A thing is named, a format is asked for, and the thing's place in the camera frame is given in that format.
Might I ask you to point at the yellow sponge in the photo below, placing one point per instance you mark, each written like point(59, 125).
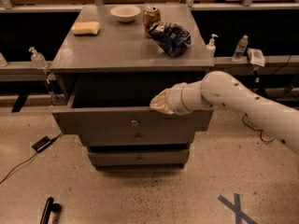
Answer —
point(85, 28)

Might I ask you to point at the clear water bottle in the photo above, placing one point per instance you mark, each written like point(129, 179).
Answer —
point(240, 48)

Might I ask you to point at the grey bottom drawer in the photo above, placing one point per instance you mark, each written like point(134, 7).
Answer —
point(138, 157)

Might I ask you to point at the right sanitizer pump bottle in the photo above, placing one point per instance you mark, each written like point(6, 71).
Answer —
point(211, 45)

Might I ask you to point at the sanitizer pump bottle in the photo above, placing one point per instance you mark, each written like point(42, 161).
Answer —
point(211, 45)
point(38, 59)

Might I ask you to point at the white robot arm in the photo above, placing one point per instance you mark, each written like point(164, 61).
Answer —
point(221, 89)

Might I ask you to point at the white ceramic bowl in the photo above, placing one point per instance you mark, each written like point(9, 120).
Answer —
point(125, 13)

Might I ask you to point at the left sanitizer pump bottle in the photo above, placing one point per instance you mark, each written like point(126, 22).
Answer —
point(38, 59)

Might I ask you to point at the grey top drawer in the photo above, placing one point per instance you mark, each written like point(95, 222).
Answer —
point(120, 114)

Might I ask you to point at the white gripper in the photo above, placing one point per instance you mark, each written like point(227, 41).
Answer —
point(174, 101)

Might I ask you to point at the grey drawer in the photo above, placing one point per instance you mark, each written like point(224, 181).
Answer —
point(138, 138)
point(120, 114)
point(138, 157)

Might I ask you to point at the blue chip bag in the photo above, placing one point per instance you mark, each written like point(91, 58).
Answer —
point(172, 38)

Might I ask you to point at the brown soda can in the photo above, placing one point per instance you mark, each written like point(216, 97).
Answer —
point(151, 15)

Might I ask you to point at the grey drawer cabinet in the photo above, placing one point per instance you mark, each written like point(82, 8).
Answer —
point(121, 60)

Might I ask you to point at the white crumpled wipe packet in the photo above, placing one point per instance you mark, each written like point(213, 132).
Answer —
point(256, 57)

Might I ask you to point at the black handle object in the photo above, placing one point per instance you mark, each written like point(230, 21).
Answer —
point(51, 208)

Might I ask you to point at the grey middle drawer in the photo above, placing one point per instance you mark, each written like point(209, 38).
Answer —
point(138, 138)

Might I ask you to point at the black power adapter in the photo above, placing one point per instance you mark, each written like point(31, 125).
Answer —
point(41, 144)

